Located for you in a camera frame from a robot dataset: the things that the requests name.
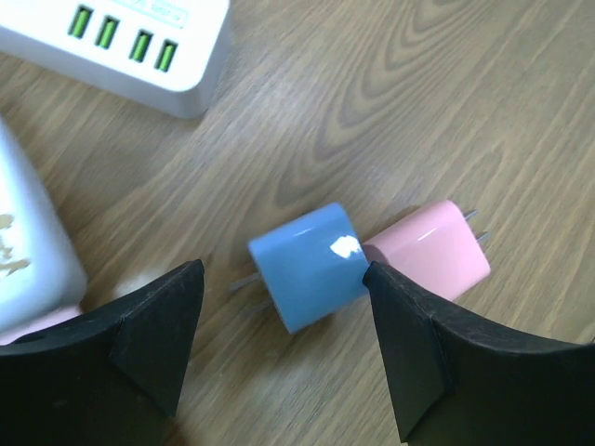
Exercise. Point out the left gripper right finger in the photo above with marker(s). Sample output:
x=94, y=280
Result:
x=457, y=378

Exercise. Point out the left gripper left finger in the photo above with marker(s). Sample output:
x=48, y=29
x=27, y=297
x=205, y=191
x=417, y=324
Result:
x=112, y=376

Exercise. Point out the pink power strip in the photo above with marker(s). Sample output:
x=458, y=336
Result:
x=18, y=320

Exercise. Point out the white cube socket adapter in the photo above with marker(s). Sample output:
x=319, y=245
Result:
x=39, y=264

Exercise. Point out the blue usb charger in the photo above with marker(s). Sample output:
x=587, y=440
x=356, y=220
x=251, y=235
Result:
x=312, y=266

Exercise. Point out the pink usb charger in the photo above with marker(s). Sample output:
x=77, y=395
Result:
x=434, y=247

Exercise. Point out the white power strip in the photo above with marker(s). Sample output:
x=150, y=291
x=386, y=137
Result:
x=167, y=55

